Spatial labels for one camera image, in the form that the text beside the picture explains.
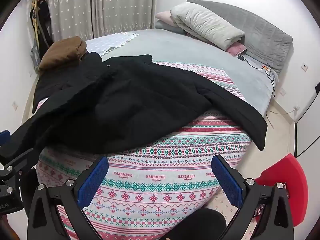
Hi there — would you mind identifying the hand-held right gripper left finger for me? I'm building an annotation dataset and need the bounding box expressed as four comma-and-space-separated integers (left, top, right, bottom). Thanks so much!
27, 156, 110, 240

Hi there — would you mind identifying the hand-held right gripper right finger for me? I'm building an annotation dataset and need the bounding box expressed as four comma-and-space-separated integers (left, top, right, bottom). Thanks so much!
211, 154, 295, 240

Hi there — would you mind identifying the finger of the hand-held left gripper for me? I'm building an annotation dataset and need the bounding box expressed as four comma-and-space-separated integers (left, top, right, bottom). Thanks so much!
0, 129, 11, 147
0, 148, 38, 188

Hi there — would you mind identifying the black coat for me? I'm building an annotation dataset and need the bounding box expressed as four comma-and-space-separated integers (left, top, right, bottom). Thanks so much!
0, 54, 268, 155

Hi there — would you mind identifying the white floral cloth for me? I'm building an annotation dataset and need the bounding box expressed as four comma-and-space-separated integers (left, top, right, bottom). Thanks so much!
206, 189, 258, 240

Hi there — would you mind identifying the person's black trouser leg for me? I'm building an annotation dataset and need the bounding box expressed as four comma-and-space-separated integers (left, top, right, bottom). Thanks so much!
165, 209, 227, 240

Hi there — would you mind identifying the patterned knit-print blanket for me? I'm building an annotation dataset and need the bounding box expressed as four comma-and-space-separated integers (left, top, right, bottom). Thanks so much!
32, 60, 252, 240

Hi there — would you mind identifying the red plastic stool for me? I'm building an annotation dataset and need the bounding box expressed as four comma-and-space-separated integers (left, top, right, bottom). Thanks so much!
254, 153, 308, 227

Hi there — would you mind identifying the black-framed white door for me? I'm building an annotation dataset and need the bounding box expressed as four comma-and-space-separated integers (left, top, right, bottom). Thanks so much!
294, 81, 320, 159

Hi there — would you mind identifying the black hanging garment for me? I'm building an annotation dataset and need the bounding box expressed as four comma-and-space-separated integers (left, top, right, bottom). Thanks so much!
29, 0, 54, 60

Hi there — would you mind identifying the pink cloth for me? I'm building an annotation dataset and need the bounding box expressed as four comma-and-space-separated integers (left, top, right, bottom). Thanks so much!
226, 42, 248, 57

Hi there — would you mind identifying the bed with grey sheet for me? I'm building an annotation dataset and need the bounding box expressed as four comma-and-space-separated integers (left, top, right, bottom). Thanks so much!
85, 28, 279, 117

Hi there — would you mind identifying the white lace cloth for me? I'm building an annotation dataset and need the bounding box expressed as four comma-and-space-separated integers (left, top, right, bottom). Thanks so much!
86, 32, 140, 57

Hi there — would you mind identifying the grey padded headboard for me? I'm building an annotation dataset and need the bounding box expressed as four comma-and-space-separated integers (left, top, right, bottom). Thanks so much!
186, 0, 293, 74

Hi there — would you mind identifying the light grey pillow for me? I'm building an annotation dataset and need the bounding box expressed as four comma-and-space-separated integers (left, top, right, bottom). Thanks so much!
170, 2, 245, 51

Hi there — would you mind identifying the grey patterned curtain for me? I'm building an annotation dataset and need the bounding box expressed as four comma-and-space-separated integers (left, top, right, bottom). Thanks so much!
41, 0, 158, 42

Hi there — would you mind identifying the grey folded blanket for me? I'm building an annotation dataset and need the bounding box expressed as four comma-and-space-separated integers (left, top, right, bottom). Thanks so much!
154, 20, 188, 35

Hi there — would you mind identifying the black charger cable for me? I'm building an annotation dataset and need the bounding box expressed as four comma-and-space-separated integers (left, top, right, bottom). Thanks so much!
244, 57, 278, 98

